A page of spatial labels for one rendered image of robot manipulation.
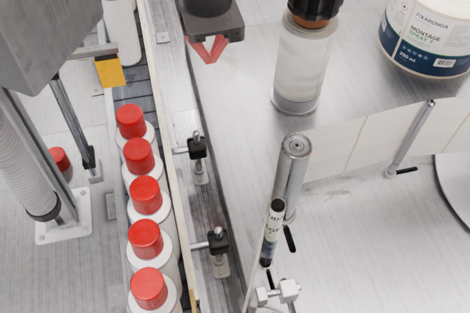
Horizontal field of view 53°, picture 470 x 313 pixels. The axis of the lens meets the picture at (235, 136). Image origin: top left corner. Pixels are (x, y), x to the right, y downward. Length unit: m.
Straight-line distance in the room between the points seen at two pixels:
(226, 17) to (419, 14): 0.43
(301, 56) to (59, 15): 0.45
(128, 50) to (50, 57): 0.54
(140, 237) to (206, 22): 0.24
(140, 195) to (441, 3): 0.60
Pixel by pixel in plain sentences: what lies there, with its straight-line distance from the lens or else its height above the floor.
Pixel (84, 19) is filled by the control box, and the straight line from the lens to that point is 0.37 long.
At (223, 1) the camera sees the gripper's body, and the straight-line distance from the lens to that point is 0.54.
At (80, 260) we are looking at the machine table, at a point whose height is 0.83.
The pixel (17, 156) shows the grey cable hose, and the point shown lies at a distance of 0.44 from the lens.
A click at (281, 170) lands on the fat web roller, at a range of 0.60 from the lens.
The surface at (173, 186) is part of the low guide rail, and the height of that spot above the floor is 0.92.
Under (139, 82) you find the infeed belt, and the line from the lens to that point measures 0.88.
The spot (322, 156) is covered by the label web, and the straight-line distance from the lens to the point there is 0.66.
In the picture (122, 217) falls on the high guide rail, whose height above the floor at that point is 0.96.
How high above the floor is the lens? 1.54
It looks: 55 degrees down
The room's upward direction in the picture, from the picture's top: 2 degrees clockwise
